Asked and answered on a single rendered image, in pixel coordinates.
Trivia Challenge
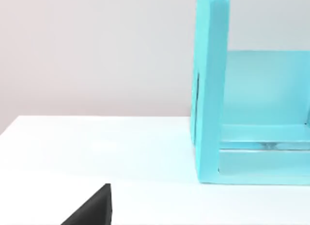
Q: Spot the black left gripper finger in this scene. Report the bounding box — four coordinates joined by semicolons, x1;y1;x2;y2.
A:
60;183;113;225

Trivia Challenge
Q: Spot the light blue rack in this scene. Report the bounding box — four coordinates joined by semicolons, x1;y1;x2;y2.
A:
190;0;310;186

